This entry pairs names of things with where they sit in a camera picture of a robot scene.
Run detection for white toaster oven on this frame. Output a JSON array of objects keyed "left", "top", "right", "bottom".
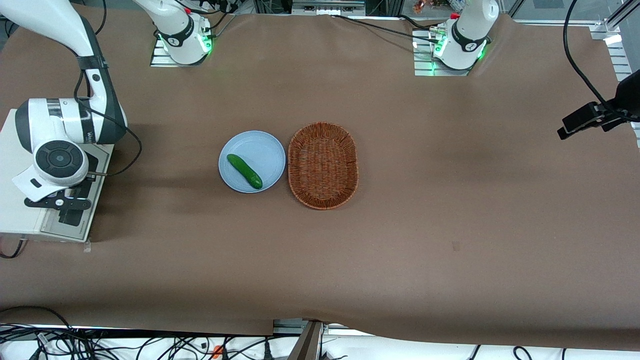
[{"left": 0, "top": 109, "right": 116, "bottom": 243}]

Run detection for black oven power cable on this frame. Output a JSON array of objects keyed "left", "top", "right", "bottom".
[{"left": 0, "top": 239, "right": 27, "bottom": 260}]

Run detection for green cucumber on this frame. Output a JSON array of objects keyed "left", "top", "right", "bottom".
[{"left": 226, "top": 153, "right": 264, "bottom": 190}]

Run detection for aluminium side rail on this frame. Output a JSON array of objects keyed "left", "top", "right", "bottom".
[{"left": 590, "top": 0, "right": 640, "bottom": 149}]

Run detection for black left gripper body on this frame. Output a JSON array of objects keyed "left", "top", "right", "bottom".
[{"left": 602, "top": 69, "right": 640, "bottom": 133}]

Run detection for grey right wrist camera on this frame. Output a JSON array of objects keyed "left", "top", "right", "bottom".
[{"left": 12, "top": 167, "right": 57, "bottom": 202}]

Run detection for black cable across table edge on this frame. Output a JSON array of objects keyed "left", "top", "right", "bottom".
[{"left": 329, "top": 14, "right": 443, "bottom": 45}]

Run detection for black looped floor cable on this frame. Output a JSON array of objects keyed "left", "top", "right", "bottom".
[{"left": 0, "top": 305, "right": 81, "bottom": 360}]

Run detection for light blue plate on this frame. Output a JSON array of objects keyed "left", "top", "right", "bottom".
[{"left": 218, "top": 130, "right": 287, "bottom": 194}]

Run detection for oven door with dark window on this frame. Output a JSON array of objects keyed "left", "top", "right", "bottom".
[{"left": 40, "top": 144, "right": 110, "bottom": 243}]

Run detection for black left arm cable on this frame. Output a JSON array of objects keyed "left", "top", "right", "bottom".
[{"left": 563, "top": 0, "right": 640, "bottom": 121}]

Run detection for brown table cover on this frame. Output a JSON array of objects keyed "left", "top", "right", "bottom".
[{"left": 0, "top": 5, "right": 640, "bottom": 352}]

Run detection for brown wicker basket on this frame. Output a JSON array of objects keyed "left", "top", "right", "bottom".
[{"left": 287, "top": 121, "right": 360, "bottom": 211}]

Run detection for aluminium frame profile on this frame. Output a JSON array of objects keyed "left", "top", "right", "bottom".
[{"left": 293, "top": 320, "right": 325, "bottom": 360}]

